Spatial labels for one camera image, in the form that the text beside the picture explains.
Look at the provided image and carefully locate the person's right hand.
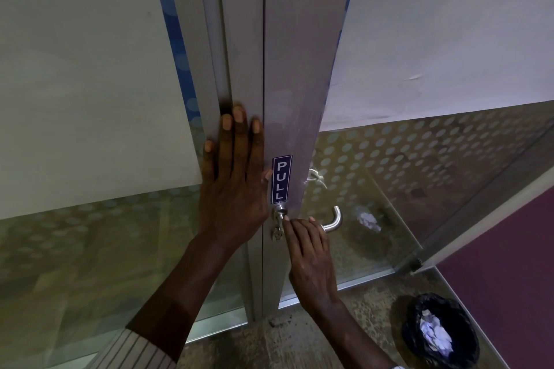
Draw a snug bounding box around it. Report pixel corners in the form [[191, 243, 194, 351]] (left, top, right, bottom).
[[282, 216, 339, 311]]

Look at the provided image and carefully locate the person's left hand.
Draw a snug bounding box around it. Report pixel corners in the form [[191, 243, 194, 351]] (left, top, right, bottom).
[[198, 105, 274, 249]]

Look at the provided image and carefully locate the silver lever door handle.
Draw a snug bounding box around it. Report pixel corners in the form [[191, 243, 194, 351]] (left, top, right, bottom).
[[273, 204, 342, 234]]

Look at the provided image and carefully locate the person's right forearm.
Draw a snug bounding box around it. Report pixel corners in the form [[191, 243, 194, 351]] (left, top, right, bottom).
[[309, 295, 400, 369]]

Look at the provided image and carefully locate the person's left forearm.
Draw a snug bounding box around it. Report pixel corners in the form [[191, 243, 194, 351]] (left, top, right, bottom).
[[126, 228, 260, 363]]

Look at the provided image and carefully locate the silver key bunch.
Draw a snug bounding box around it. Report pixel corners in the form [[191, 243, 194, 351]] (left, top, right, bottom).
[[270, 215, 286, 242]]

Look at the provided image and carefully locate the blue door sign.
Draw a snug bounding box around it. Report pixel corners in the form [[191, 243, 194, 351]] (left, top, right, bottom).
[[271, 155, 293, 205]]

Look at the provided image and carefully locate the grey metal framed glass door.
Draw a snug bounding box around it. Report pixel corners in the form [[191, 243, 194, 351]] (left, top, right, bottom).
[[262, 0, 554, 311]]

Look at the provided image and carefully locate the frosted dotted glass panel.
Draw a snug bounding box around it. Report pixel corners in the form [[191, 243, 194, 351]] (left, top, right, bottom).
[[0, 0, 249, 369]]

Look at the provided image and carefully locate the bin with black bag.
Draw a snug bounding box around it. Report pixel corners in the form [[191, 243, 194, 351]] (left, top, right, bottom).
[[402, 293, 480, 369]]

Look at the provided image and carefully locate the crumpled white paper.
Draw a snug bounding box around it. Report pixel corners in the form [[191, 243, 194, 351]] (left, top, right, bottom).
[[419, 309, 454, 358]]

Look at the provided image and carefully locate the white striped shirt sleeve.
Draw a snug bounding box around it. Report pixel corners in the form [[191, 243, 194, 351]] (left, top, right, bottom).
[[89, 329, 178, 369]]

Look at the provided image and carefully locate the silver curved door handle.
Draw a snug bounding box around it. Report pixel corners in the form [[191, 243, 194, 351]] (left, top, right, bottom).
[[306, 168, 329, 189]]

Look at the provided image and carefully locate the grey metal door frame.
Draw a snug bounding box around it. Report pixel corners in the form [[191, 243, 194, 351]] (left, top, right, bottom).
[[162, 0, 265, 324]]

